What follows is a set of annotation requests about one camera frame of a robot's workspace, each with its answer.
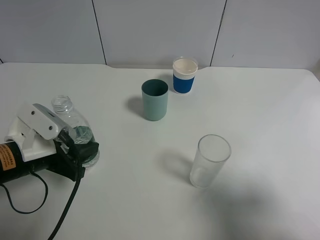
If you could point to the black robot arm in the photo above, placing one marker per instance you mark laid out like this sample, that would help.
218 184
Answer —
11 164

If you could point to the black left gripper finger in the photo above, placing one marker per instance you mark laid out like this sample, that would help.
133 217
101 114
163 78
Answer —
85 152

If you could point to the teal plastic cup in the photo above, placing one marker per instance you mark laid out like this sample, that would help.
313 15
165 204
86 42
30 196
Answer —
155 99

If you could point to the clear plastic water bottle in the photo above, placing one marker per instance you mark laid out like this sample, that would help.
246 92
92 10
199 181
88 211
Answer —
64 108

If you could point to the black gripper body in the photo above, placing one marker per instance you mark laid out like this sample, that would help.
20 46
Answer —
64 164

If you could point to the blue and white paper cup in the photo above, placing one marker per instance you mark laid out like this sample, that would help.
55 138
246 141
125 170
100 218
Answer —
184 72

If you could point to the clear drinking glass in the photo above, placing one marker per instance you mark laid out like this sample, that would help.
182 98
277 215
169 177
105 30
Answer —
211 154

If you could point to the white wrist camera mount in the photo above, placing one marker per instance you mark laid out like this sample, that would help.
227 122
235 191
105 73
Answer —
34 130

